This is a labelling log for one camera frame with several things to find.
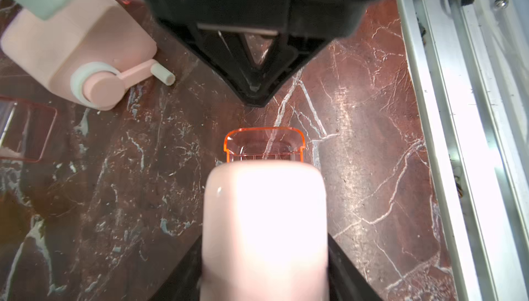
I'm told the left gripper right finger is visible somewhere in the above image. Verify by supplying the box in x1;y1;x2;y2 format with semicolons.
328;234;382;301

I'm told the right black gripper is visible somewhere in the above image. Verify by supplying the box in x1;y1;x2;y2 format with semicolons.
145;0;377;107

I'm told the red transparent tray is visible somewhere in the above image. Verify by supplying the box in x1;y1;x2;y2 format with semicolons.
223;127;306;163

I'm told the clear tray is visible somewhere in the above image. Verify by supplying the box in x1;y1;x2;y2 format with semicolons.
1;97;57;163

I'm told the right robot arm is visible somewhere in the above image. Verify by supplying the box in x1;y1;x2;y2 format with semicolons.
1;0;376;110

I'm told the pink sharpener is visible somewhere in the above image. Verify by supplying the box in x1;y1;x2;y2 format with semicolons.
200;161;329;300
1;0;176;111

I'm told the aluminium front rail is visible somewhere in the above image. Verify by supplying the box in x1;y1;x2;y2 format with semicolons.
397;0;528;300

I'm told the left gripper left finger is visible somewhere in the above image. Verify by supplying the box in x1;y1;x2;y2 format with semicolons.
149;236;203;301

